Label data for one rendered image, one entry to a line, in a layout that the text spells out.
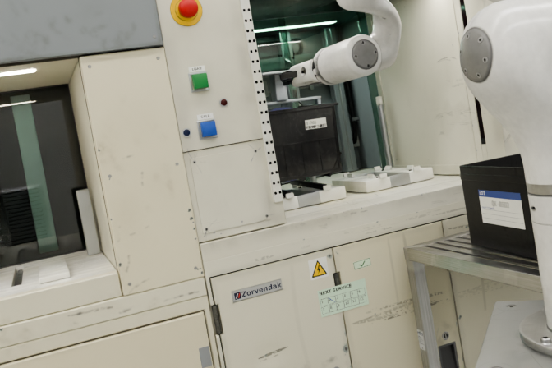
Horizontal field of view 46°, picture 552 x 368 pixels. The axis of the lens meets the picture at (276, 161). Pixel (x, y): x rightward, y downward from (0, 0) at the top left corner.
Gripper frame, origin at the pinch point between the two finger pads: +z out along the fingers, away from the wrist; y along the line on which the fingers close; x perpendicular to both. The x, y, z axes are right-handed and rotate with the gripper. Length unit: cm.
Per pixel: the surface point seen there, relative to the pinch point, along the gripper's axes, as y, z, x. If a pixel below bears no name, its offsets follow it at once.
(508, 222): 16, -47, -37
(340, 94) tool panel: 48, 65, -3
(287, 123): -3.9, 2.9, -10.9
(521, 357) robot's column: -19, -84, -44
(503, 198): 16, -46, -32
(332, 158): 7.4, 3.6, -21.6
